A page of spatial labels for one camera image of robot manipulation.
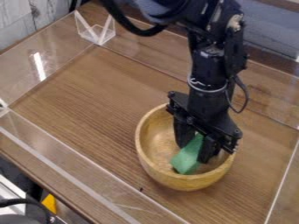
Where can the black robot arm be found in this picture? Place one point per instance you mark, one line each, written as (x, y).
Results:
(215, 28)

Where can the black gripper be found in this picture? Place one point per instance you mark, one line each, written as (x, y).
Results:
(202, 112)

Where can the clear acrylic enclosure walls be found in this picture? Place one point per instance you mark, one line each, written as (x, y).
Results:
(75, 98)

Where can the yellow black device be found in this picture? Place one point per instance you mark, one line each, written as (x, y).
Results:
(37, 214)

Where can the green rectangular block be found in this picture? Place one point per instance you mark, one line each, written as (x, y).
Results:
(184, 161)

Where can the brown wooden bowl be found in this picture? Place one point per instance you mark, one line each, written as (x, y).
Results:
(156, 149)

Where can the clear acrylic corner bracket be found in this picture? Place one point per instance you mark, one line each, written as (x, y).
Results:
(97, 34)

